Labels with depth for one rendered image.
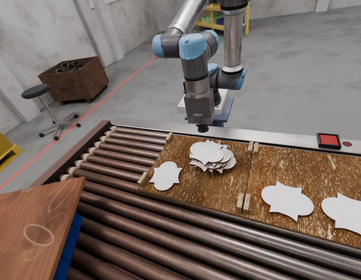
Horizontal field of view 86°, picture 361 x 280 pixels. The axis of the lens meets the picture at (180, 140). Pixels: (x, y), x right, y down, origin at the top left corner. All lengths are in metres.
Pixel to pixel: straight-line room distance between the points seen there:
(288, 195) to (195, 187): 0.32
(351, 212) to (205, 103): 0.54
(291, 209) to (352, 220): 0.15
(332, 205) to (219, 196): 0.34
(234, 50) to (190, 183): 0.66
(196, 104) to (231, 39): 0.49
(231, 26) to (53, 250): 1.05
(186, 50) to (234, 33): 0.50
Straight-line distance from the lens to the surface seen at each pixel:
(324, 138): 1.03
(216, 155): 0.78
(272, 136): 1.00
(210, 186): 0.76
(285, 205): 0.73
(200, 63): 0.58
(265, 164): 0.84
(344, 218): 0.77
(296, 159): 0.89
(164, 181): 0.80
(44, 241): 0.76
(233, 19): 1.01
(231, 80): 1.12
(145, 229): 0.75
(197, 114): 0.65
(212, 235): 0.69
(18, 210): 0.92
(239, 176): 0.79
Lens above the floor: 1.56
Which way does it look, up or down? 39 degrees down
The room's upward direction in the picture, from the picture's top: 13 degrees counter-clockwise
